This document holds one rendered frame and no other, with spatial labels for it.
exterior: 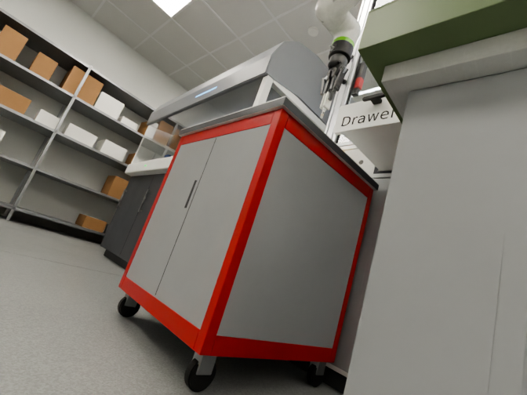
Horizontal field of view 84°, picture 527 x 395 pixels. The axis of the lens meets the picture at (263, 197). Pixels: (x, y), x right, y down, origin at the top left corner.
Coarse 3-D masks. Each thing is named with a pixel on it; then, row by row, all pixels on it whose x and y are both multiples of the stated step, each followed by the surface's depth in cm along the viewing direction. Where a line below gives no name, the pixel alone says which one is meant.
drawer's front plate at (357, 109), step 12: (348, 108) 100; (360, 108) 96; (372, 108) 92; (384, 108) 89; (336, 120) 101; (348, 120) 98; (360, 120) 94; (372, 120) 91; (384, 120) 87; (396, 120) 84; (336, 132) 99; (348, 132) 97
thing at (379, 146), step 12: (360, 132) 98; (372, 132) 96; (384, 132) 93; (396, 132) 91; (360, 144) 105; (372, 144) 102; (384, 144) 100; (396, 144) 98; (372, 156) 110; (384, 156) 107; (384, 168) 116
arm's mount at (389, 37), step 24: (408, 0) 54; (432, 0) 50; (456, 0) 47; (480, 0) 44; (504, 0) 41; (384, 24) 55; (408, 24) 51; (432, 24) 48; (456, 24) 47; (480, 24) 45; (504, 24) 44; (360, 48) 57; (384, 48) 55; (408, 48) 53; (432, 48) 52
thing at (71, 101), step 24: (0, 24) 320; (24, 24) 308; (48, 48) 336; (24, 72) 316; (96, 72) 358; (72, 96) 341; (120, 96) 401; (24, 120) 320; (96, 120) 394; (48, 144) 327; (72, 144) 362; (24, 168) 340; (120, 168) 412; (96, 192) 364; (48, 216) 336
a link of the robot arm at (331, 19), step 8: (320, 0) 112; (328, 0) 110; (336, 0) 108; (344, 0) 107; (352, 0) 107; (360, 0) 107; (320, 8) 113; (328, 8) 111; (336, 8) 110; (344, 8) 110; (320, 16) 115; (328, 16) 113; (336, 16) 113; (344, 16) 115; (328, 24) 117; (336, 24) 116
